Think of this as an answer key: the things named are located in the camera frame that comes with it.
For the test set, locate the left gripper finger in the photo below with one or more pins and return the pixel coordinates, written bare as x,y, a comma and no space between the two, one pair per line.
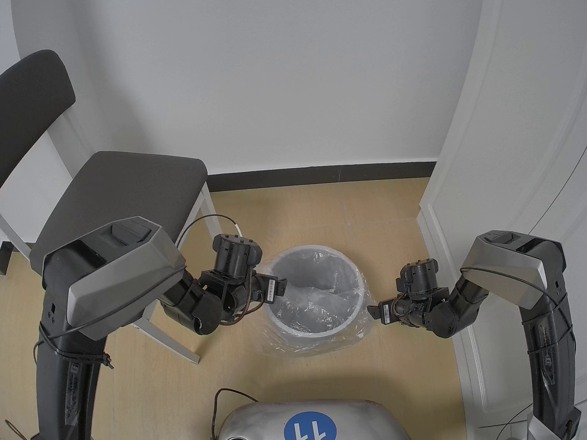
281,287

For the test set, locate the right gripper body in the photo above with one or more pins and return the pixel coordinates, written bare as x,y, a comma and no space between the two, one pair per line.
399,312

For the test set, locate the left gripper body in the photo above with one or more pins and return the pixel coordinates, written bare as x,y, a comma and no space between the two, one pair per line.
262,288

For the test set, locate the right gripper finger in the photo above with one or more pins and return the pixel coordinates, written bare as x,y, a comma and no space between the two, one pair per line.
376,313

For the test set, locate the clear plastic bag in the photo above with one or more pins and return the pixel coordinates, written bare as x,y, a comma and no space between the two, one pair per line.
321,310

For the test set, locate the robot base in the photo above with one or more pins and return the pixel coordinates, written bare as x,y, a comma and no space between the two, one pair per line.
257,422

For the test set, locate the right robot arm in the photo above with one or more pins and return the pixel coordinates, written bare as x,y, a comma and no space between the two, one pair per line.
504,264

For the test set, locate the pale grey trash bin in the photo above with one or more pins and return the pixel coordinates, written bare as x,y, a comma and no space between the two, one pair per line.
298,264

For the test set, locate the dark grey padded chair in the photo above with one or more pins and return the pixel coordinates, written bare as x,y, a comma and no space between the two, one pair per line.
128,186

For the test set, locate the white wardrobe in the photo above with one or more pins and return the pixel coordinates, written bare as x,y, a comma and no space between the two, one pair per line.
504,154

